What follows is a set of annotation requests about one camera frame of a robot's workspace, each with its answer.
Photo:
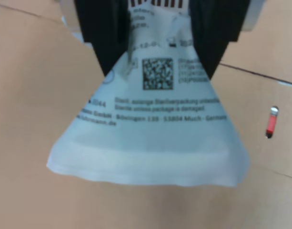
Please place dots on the small red marker piece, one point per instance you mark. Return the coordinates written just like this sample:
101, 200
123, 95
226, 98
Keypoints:
271, 122

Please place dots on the white printed sterile packet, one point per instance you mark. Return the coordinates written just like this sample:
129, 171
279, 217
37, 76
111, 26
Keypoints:
148, 143

